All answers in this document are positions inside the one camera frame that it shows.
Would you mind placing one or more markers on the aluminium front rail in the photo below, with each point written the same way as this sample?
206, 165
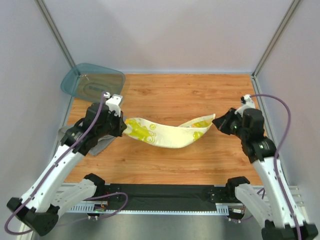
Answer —
117, 201

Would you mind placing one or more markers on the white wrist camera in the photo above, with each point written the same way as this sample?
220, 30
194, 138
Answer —
114, 103
247, 102

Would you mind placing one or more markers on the aluminium frame post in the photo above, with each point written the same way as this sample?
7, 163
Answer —
294, 5
44, 10

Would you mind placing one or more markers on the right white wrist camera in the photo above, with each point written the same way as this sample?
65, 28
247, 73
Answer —
247, 102

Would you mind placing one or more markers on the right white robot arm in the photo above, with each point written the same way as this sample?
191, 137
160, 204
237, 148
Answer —
279, 218

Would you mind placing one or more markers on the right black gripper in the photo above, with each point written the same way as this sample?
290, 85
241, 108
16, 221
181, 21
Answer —
227, 122

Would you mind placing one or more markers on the right aluminium frame post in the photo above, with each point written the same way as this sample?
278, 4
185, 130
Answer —
294, 5

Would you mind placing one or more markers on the yellow green patterned towel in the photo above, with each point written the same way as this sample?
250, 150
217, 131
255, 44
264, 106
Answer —
166, 136

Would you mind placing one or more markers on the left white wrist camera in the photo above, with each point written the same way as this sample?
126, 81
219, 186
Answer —
114, 103

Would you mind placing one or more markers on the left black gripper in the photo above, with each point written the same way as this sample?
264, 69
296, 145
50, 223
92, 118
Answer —
116, 124

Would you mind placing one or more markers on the teal transparent plastic tub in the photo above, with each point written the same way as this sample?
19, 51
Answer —
88, 81

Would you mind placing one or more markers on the grey towel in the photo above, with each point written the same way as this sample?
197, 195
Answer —
101, 145

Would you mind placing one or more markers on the left aluminium frame post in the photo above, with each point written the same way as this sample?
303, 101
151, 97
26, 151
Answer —
44, 10

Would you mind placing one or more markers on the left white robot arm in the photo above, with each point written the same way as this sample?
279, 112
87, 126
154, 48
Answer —
50, 170

